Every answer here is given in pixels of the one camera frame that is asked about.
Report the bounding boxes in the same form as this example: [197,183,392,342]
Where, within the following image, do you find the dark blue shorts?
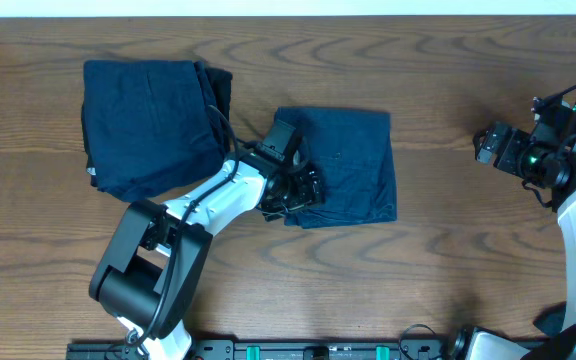
[81,60,233,202]
[274,107,397,229]

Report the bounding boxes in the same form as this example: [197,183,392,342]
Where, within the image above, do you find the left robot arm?
[89,120,323,359]

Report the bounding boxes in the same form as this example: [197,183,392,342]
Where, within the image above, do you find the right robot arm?
[444,95,576,359]

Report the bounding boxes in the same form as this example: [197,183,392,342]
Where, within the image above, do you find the folded dark blue shorts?
[81,60,233,202]

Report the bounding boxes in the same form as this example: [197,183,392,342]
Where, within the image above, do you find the dark cloth at corner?
[533,302,566,337]

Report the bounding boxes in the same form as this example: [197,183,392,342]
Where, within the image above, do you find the right black camera cable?
[537,74,576,109]

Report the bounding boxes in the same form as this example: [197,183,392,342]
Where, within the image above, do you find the black camera cable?
[537,74,576,109]
[125,104,249,351]

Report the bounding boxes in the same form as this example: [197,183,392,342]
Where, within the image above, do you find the left black camera cable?
[125,104,249,351]

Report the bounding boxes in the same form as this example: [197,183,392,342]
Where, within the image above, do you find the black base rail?
[65,339,450,360]

